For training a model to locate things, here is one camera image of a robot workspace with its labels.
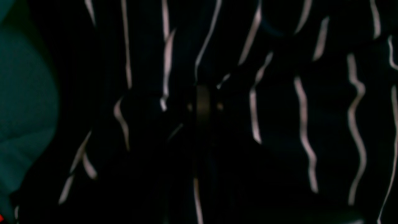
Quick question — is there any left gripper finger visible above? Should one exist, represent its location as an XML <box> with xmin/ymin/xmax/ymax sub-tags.
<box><xmin>196</xmin><ymin>85</ymin><xmax>211</xmax><ymax>125</ymax></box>

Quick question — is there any navy white striped t-shirt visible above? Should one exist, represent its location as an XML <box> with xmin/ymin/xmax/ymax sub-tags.
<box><xmin>12</xmin><ymin>0</ymin><xmax>397</xmax><ymax>224</ymax></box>

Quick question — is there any teal table cloth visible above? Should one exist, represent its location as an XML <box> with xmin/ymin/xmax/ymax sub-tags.
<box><xmin>0</xmin><ymin>0</ymin><xmax>58</xmax><ymax>224</ymax></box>

